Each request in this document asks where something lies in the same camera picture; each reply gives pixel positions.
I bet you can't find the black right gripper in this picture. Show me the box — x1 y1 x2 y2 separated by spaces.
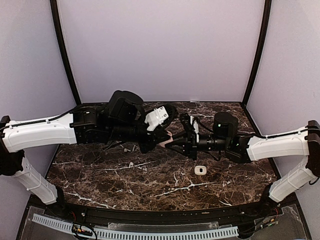
165 128 230 160

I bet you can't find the pink earbud charging case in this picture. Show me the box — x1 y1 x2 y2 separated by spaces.
158 131 174 148

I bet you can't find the white charging case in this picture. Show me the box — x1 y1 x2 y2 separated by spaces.
194 165 207 176

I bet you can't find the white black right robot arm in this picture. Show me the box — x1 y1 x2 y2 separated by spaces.
165 112 320 217

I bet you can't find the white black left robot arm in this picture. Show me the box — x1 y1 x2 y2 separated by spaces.
0 90 177 218

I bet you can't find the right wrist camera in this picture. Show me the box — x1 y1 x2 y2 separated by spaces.
179 113 201 143

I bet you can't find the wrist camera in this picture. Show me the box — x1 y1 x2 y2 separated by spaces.
179 113 201 143
144 104 178 132

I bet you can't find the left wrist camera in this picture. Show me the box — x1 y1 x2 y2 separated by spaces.
144 104 178 132

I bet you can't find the white slotted cable duct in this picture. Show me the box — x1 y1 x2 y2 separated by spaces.
32 213 239 240

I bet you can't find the black left frame post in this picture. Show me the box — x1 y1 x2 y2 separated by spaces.
49 0 82 105

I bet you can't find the black frame post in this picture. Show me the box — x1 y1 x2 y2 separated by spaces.
241 0 272 108
49 0 82 105

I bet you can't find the black front aluminium rail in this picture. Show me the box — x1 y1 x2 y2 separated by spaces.
42 202 283 226

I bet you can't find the black right frame post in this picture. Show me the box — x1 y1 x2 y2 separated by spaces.
241 0 272 108

